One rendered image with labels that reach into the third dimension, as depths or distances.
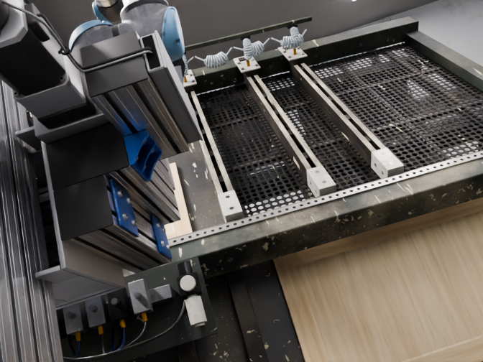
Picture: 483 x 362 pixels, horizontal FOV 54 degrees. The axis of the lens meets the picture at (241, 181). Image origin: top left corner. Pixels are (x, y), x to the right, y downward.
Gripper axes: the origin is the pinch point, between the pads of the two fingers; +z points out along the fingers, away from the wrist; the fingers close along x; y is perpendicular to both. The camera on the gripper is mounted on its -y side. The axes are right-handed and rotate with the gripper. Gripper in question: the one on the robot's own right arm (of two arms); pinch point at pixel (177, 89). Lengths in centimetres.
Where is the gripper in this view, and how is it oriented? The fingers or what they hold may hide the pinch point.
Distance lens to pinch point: 168.7
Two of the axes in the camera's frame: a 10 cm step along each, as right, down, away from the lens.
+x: -9.7, 2.5, 0.7
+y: 0.4, -1.4, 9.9
